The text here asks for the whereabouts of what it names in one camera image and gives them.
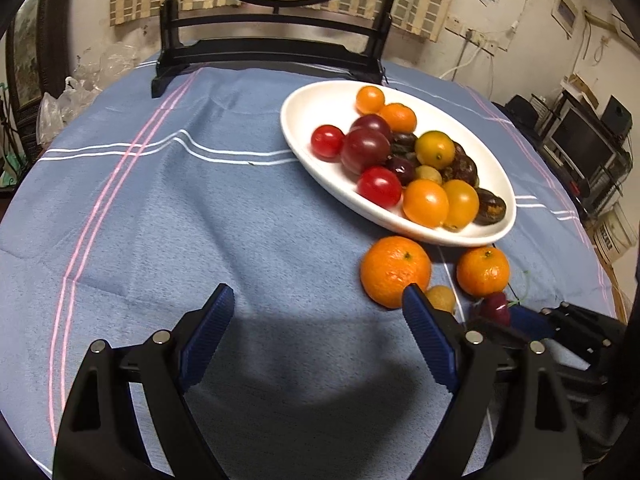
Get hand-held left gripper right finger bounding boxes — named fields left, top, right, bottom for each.
left=402, top=283, right=583, bottom=480

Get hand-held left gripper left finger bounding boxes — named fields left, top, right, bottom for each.
left=52, top=283, right=236, bottom=480

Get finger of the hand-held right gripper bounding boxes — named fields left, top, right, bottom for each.
left=542, top=301, right=628, bottom=343
left=511, top=306, right=608, bottom=368

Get red cherry with green stem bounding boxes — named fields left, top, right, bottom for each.
left=477, top=269, right=531, bottom=328

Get large orange mandarin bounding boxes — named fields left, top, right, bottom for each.
left=360, top=236, right=432, bottom=309

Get red tomato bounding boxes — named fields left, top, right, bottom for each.
left=356, top=166, right=403, bottom=208
left=311, top=125, right=346, bottom=162

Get green-orange tangerine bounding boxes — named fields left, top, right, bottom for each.
left=414, top=130, right=456, bottom=170

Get dark red plum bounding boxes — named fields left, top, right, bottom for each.
left=341, top=128, right=392, bottom=176

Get dark purple plum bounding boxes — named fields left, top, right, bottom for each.
left=350, top=114, right=392, bottom=141

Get white oval plate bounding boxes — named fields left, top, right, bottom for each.
left=280, top=80, right=517, bottom=247

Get medium orange mandarin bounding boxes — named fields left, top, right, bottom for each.
left=456, top=246, right=511, bottom=297

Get cardboard box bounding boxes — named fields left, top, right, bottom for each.
left=595, top=205, right=638, bottom=263

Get computer monitor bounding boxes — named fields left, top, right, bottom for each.
left=547, top=105, right=618, bottom=181

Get black speaker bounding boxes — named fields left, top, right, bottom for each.
left=600, top=95, right=632, bottom=136

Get black bag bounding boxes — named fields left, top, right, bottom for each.
left=502, top=95, right=543, bottom=131

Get small mandarin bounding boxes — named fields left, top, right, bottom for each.
left=380, top=103, right=418, bottom=133

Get small smooth orange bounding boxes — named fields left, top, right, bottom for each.
left=355, top=85, right=386, bottom=115

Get clear plastic bags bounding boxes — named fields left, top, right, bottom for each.
left=37, top=45, right=138, bottom=148

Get black wooden screen stand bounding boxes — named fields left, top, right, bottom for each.
left=151, top=0, right=408, bottom=100

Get framed painting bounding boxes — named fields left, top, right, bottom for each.
left=5, top=0, right=61, bottom=111

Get checked curtain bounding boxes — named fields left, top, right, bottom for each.
left=110, top=0, right=466, bottom=43

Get white wall sockets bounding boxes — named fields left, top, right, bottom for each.
left=445, top=15, right=496, bottom=56

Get white wall panel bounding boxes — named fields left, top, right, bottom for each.
left=552, top=0, right=581, bottom=36

